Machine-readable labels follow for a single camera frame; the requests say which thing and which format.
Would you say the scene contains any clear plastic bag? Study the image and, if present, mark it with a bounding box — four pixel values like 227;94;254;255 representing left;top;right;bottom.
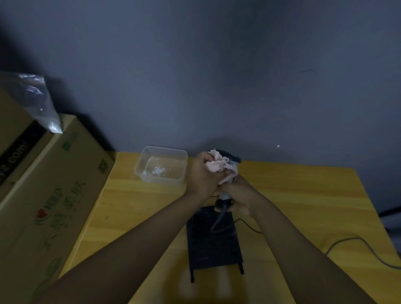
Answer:
0;70;63;134

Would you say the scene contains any person's right hand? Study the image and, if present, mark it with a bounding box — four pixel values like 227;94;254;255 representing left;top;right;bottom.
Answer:
218;175;267;219

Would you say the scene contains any person's left forearm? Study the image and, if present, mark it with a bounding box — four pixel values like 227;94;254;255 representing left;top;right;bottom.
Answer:
31;191;209;304

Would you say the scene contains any person's right forearm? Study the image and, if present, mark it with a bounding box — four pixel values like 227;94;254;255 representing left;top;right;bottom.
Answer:
250;200;376;304

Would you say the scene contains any black metal scanner stand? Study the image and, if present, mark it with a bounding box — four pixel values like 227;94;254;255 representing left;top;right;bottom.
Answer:
186;205;245;284

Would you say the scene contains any clear plastic container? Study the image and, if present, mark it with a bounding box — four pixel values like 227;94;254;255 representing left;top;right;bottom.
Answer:
134;145;188;187

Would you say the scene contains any large printed cardboard box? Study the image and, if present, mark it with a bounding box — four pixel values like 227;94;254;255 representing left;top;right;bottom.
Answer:
0;113;116;304

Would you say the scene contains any person's left hand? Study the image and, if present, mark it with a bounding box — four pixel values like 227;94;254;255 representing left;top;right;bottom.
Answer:
185;151;233;205

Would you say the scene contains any pink cleaning cloth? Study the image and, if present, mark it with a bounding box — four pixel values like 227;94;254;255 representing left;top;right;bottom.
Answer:
204;149;239;185

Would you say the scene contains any cardboard box with black tape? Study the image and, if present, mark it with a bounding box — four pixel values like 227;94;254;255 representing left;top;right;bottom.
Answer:
0;87;54;201

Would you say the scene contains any white and black scanner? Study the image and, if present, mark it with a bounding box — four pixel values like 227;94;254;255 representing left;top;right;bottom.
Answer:
214;149;242;214

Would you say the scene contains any grey scanner cable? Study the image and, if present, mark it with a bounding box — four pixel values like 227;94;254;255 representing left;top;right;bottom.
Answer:
210;208;401;270

